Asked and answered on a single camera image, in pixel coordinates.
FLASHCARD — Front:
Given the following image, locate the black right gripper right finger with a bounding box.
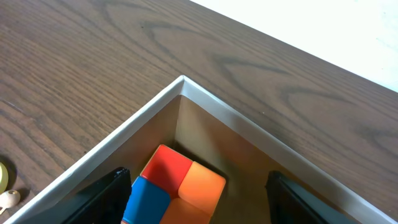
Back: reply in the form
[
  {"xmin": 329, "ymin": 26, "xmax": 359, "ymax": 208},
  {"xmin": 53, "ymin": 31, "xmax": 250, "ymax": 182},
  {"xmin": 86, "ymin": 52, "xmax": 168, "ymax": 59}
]
[{"xmin": 265, "ymin": 170, "xmax": 355, "ymax": 224}]

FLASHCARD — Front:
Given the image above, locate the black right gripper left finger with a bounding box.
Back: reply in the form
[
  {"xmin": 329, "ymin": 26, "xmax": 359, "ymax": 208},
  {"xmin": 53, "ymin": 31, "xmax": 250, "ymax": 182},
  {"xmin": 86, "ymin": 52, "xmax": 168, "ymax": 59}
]
[{"xmin": 22, "ymin": 167, "xmax": 132, "ymax": 224}]

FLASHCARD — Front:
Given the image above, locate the colourful puzzle cube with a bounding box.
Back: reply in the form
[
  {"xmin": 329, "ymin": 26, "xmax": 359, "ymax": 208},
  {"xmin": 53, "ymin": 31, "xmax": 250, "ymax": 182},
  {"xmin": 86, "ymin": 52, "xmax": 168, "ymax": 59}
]
[{"xmin": 121, "ymin": 144, "xmax": 226, "ymax": 224}]

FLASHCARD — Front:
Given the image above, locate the yellow cat rattle drum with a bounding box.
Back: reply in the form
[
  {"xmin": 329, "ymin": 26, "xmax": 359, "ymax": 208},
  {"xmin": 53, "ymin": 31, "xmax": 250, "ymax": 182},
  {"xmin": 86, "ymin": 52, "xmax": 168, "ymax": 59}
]
[{"xmin": 1, "ymin": 163, "xmax": 21, "ymax": 214}]

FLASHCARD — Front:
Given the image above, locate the beige cardboard box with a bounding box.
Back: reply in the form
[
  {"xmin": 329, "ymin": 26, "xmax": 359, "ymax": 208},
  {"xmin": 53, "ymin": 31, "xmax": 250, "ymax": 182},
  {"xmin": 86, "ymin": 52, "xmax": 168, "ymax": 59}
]
[{"xmin": 9, "ymin": 75, "xmax": 392, "ymax": 223}]

